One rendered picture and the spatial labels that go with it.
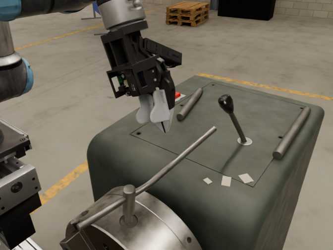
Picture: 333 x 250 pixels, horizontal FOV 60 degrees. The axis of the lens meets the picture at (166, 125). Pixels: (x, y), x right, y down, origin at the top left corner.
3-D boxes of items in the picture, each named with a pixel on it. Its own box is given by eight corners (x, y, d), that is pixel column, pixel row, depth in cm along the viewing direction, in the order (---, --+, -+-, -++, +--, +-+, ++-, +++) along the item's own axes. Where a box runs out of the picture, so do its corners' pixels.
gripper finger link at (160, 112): (151, 142, 55) (136, 96, 53) (169, 129, 59) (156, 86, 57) (163, 143, 53) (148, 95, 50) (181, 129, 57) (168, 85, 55)
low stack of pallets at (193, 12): (183, 16, 885) (183, 1, 863) (209, 19, 853) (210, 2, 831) (164, 24, 789) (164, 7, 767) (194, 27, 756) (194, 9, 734)
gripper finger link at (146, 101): (139, 142, 57) (124, 98, 55) (158, 129, 61) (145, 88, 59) (151, 142, 55) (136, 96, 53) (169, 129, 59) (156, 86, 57)
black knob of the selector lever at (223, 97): (222, 108, 68) (224, 90, 66) (235, 112, 67) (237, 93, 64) (214, 115, 66) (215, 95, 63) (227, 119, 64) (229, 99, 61)
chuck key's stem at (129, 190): (127, 237, 55) (128, 195, 49) (120, 230, 56) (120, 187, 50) (136, 231, 57) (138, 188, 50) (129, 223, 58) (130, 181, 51)
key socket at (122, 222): (127, 241, 54) (127, 231, 53) (116, 229, 56) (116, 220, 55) (140, 231, 57) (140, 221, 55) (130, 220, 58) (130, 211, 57)
